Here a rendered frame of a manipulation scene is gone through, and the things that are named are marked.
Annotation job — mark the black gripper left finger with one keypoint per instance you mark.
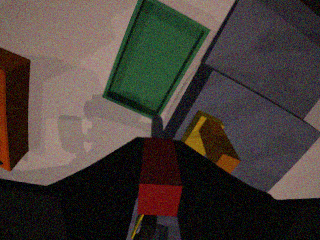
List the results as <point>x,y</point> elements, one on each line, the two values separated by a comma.
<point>95,203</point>

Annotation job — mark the green tray rim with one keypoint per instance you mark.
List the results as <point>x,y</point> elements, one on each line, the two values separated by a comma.
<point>130,104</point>

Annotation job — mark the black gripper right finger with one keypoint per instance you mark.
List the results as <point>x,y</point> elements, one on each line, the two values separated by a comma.
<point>214,205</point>

